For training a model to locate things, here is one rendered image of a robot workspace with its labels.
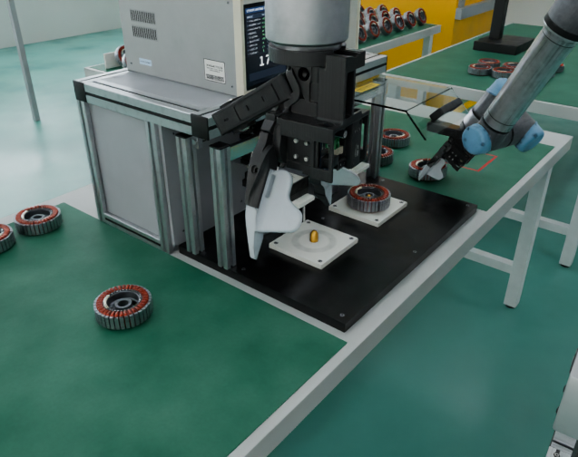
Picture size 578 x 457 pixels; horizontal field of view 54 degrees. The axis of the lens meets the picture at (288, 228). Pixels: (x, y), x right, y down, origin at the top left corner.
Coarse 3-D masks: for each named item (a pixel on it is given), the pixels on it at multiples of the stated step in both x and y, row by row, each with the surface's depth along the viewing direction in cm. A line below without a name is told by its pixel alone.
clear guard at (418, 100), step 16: (368, 80) 150; (384, 80) 150; (400, 80) 150; (368, 96) 137; (384, 96) 137; (400, 96) 137; (416, 96) 137; (432, 96) 137; (448, 96) 141; (416, 112) 129; (432, 112) 133; (448, 112) 138; (464, 112) 142; (416, 128) 128; (432, 128) 131
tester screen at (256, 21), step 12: (252, 12) 112; (264, 12) 115; (252, 24) 113; (264, 24) 116; (252, 36) 114; (264, 36) 117; (252, 48) 115; (264, 48) 118; (252, 60) 116; (252, 72) 117; (252, 84) 119
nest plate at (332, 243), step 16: (304, 224) 140; (320, 224) 140; (288, 240) 133; (304, 240) 133; (320, 240) 133; (336, 240) 133; (352, 240) 133; (304, 256) 127; (320, 256) 127; (336, 256) 128
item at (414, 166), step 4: (412, 160) 174; (416, 160) 173; (420, 160) 173; (424, 160) 174; (428, 160) 174; (412, 164) 170; (416, 164) 171; (420, 164) 174; (424, 164) 174; (412, 168) 169; (416, 168) 168; (420, 168) 168; (444, 168) 168; (408, 172) 172; (412, 172) 169; (416, 172) 168; (444, 172) 168; (412, 176) 170; (416, 176) 168; (424, 176) 168; (428, 176) 167; (444, 176) 169; (428, 180) 168
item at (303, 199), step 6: (294, 174) 132; (246, 180) 134; (294, 180) 129; (300, 180) 129; (306, 180) 131; (294, 186) 127; (300, 186) 130; (306, 186) 131; (294, 192) 128; (300, 192) 130; (306, 192) 132; (294, 198) 129; (300, 198) 130; (306, 198) 130; (312, 198) 131; (294, 204) 128; (300, 204) 128; (306, 204) 129
